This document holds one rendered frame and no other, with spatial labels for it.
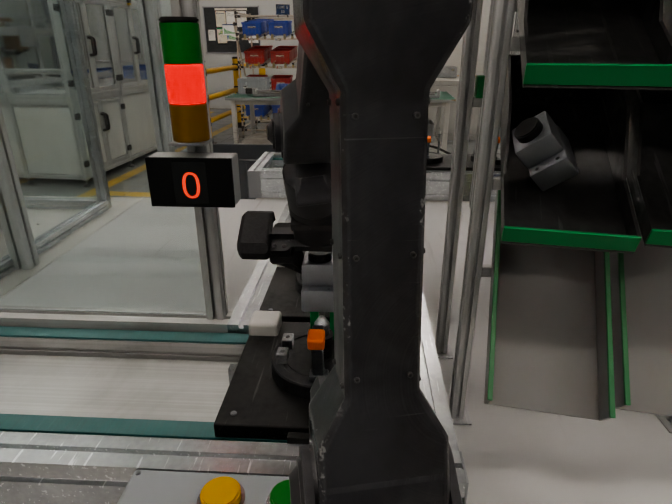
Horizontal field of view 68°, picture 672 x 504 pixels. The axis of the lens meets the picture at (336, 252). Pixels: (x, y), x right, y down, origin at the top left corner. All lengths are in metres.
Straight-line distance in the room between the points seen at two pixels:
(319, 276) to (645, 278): 0.42
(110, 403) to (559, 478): 0.62
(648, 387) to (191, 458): 0.54
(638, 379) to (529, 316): 0.14
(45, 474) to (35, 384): 0.23
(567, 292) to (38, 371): 0.78
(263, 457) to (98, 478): 0.18
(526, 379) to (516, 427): 0.18
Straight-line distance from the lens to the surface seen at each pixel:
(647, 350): 0.73
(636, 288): 0.75
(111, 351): 0.91
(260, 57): 7.98
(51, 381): 0.89
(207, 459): 0.62
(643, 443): 0.88
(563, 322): 0.68
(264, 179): 1.84
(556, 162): 0.61
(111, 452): 0.67
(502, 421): 0.84
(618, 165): 0.67
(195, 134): 0.72
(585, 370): 0.68
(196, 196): 0.74
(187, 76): 0.71
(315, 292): 0.62
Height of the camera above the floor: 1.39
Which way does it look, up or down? 23 degrees down
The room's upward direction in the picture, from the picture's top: straight up
